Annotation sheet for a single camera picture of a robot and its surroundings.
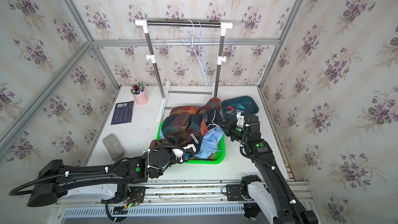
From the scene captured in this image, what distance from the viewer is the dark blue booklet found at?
101 cm

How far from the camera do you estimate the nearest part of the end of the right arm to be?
661 mm

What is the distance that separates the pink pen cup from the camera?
1.03m

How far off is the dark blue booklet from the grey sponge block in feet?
0.36

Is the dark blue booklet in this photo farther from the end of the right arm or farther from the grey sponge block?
the end of the right arm

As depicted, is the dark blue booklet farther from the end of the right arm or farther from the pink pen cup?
the end of the right arm

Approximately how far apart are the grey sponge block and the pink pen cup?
0.90ft

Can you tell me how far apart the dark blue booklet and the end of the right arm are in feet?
2.20

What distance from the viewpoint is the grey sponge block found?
85 centimetres

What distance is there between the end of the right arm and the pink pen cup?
64 cm
